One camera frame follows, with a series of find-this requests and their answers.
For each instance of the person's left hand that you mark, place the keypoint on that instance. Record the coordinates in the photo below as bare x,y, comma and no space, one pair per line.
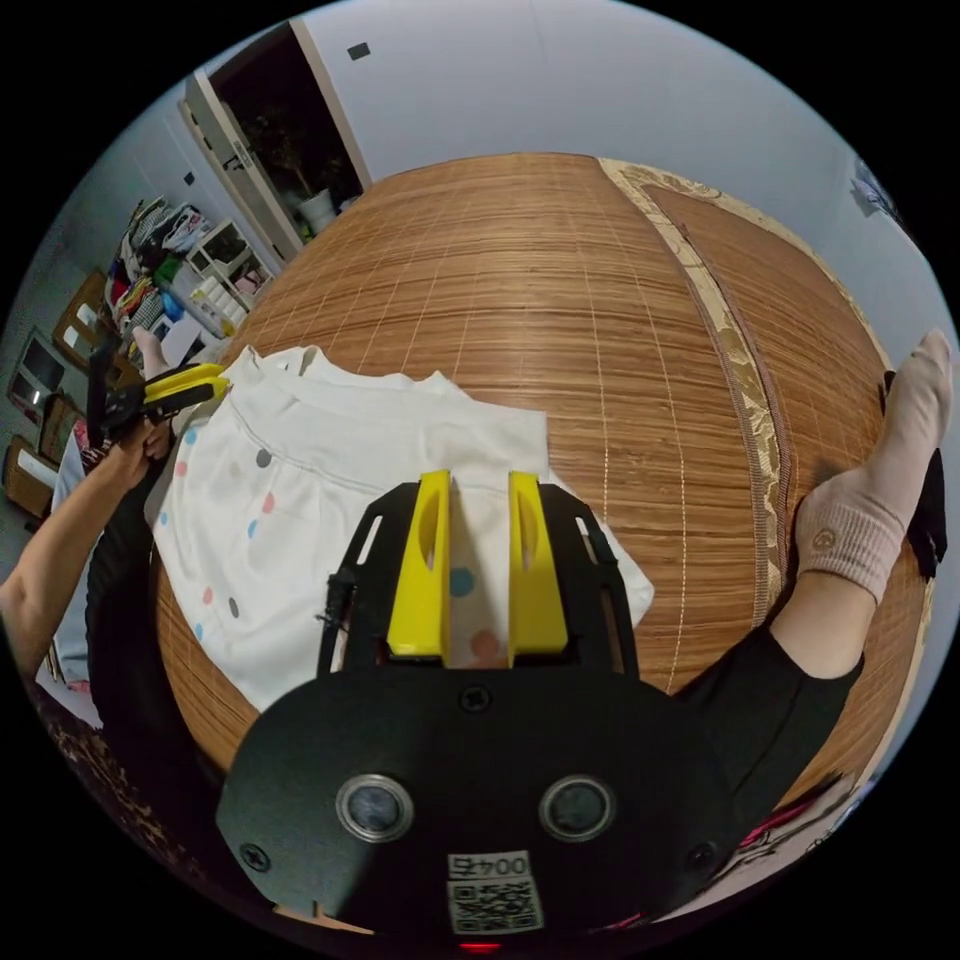
146,454

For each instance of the person's left forearm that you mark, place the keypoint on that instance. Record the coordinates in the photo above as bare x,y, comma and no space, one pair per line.
52,555

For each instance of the wooden cupboard with glass doors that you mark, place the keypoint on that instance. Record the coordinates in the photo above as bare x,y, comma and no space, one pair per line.
79,322

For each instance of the person's body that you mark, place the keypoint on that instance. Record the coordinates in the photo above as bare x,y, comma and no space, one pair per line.
847,532

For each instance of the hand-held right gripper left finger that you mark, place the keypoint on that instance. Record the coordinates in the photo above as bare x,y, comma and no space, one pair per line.
420,585

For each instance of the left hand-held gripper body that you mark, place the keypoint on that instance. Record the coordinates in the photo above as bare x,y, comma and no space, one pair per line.
127,411

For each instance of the pile of clothes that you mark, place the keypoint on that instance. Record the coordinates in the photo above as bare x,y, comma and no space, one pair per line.
146,262

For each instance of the potted plant in white pot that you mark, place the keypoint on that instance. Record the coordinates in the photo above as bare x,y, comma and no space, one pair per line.
296,161

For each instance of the white shelf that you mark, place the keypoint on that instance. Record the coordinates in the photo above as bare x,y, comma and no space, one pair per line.
225,270

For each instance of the white dotted long sleeve shirt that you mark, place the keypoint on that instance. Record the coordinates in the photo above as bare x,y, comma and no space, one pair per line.
337,450

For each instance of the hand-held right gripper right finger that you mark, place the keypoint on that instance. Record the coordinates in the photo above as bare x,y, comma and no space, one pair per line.
536,585

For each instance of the bed with woven mat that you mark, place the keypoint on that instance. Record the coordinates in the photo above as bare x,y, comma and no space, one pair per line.
525,300

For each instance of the white door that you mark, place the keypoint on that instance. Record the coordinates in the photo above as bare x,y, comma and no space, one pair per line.
229,169

